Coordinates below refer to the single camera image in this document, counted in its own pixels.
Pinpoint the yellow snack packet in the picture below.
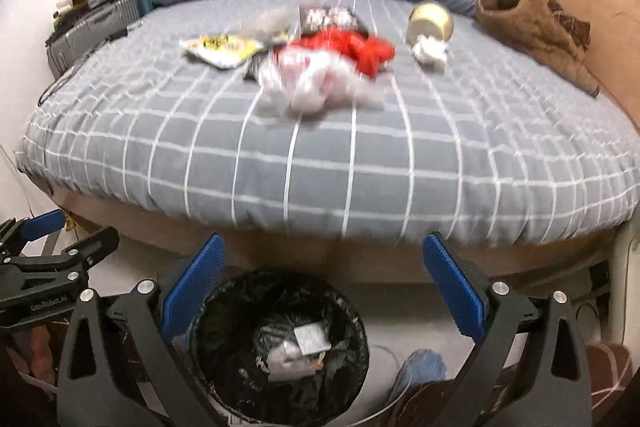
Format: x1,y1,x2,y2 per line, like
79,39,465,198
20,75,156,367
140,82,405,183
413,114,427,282
180,33,263,70

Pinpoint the wooden headboard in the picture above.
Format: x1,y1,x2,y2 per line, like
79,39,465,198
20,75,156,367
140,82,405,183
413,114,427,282
545,0,640,128

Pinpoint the red plastic bag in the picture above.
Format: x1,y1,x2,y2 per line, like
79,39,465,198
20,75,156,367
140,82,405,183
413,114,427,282
290,29,396,78

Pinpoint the white tissue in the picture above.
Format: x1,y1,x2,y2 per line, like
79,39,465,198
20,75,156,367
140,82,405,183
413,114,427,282
411,36,449,70

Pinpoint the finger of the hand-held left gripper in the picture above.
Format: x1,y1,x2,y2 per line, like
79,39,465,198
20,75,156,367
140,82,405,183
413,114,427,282
0,208,67,260
0,227,121,295

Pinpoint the dark brown patterned cloth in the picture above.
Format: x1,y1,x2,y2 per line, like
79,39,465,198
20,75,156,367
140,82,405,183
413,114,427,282
547,0,592,50

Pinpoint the cream yoghurt cup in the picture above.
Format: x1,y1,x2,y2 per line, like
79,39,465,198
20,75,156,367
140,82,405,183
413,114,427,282
406,1,455,45

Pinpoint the brown fleece jacket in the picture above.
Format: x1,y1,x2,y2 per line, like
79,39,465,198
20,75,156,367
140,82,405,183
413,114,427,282
475,0,601,98

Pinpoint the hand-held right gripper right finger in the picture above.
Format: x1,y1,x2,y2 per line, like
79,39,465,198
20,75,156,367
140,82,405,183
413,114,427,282
422,232,593,427

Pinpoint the black-lined trash bin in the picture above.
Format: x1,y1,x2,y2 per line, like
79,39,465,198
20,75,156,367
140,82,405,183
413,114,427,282
189,271,371,427

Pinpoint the blue fabric item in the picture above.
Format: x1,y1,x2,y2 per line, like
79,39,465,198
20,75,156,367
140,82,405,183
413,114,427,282
397,349,446,400

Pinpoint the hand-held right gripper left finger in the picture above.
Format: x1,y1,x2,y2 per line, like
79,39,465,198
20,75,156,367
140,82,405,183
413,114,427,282
56,233,226,427

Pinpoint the white square paper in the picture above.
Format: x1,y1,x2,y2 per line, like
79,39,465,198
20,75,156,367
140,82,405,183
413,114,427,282
294,322,331,356

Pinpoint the bed with grey checked sheet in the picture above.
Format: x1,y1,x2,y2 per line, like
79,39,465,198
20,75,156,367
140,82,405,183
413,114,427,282
14,0,640,288

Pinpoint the grey suitcase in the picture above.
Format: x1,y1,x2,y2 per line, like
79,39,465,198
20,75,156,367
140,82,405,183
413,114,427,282
46,0,138,78

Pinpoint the brown chocolate box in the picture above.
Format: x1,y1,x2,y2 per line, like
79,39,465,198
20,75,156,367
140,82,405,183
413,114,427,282
298,4,371,40

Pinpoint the white plastic bag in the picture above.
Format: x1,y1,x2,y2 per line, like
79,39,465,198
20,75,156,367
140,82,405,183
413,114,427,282
255,47,386,118

